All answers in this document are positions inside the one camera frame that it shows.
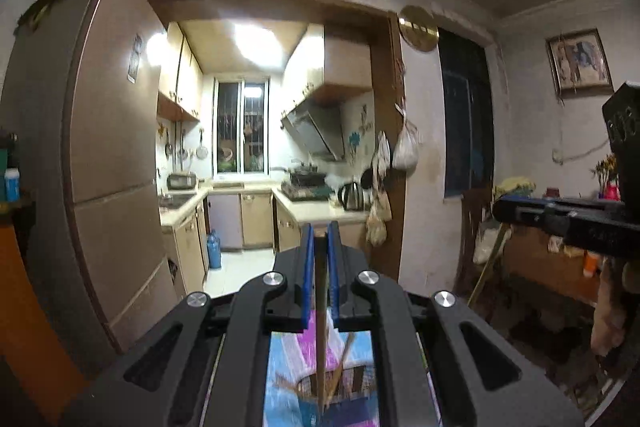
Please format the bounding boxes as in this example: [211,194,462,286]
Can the hanging cloth bags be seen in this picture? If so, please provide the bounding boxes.
[365,132,393,248]

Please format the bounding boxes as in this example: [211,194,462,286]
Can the striped floral tablecloth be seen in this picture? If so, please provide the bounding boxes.
[264,309,443,427]

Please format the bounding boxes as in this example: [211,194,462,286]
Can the bunch of yellow flowers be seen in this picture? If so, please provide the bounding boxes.
[592,154,620,188]

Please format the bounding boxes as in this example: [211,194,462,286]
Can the fridge sticker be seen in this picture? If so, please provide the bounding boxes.
[127,34,144,82]

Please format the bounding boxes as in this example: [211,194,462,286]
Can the hanging white plastic bag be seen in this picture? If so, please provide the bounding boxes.
[392,107,421,170]

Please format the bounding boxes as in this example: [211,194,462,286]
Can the steel electric kettle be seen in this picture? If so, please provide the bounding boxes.
[337,179,365,212]

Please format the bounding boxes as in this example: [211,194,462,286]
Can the dark room window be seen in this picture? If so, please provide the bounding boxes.
[437,27,496,202]

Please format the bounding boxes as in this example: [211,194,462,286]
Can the framed elephant picture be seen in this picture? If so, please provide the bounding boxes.
[546,28,615,98]

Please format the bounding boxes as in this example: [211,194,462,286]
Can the cream kitchen cabinets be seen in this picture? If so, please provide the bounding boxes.
[160,189,371,298]
[157,22,203,122]

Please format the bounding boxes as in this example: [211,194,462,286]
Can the cream upper kitchen cabinets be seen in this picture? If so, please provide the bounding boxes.
[157,22,203,122]

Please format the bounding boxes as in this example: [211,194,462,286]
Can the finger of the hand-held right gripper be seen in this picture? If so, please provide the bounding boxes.
[492,194,640,254]

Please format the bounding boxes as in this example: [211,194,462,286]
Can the long bamboo chopstick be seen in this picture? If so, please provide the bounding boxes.
[324,332,357,408]
[315,231,327,414]

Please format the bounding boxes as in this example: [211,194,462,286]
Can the dark wooden chair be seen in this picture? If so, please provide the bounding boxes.
[457,187,501,298]

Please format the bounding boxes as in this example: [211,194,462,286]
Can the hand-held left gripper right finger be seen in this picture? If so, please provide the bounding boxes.
[325,218,587,427]

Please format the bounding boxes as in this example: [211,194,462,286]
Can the steel range hood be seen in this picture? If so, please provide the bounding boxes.
[280,99,346,162]

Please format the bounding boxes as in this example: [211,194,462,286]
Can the orange wooden cabinet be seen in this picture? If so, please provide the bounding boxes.
[0,202,86,427]

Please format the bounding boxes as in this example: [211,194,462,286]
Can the dark wooden side table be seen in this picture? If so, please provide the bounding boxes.
[500,207,616,303]

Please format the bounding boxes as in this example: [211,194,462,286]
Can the round gold wall clock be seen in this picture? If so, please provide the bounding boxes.
[399,5,440,54]

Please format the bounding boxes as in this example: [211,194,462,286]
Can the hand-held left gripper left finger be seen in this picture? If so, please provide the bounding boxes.
[59,222,318,427]

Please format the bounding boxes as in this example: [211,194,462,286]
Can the barred kitchen window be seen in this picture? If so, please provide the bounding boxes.
[215,77,271,175]

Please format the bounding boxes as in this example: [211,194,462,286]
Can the person's right hand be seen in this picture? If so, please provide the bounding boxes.
[590,256,632,355]

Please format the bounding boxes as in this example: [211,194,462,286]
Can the kitchen ceiling light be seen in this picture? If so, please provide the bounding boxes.
[232,23,281,62]

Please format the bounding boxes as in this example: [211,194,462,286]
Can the blue slotted utensil holder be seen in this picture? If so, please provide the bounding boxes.
[270,364,377,427]

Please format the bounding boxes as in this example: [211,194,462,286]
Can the cream lower kitchen cabinets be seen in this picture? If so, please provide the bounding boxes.
[160,189,371,298]

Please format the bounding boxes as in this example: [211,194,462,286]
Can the silver rice cooker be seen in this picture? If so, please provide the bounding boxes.
[166,172,198,190]

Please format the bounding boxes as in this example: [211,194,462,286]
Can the blue water bottle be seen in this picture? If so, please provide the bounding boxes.
[206,229,223,269]

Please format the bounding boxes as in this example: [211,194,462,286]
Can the grey refrigerator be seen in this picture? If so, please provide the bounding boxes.
[0,0,176,353]

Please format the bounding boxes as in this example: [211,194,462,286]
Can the blue and white jar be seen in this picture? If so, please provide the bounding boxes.
[4,167,21,202]

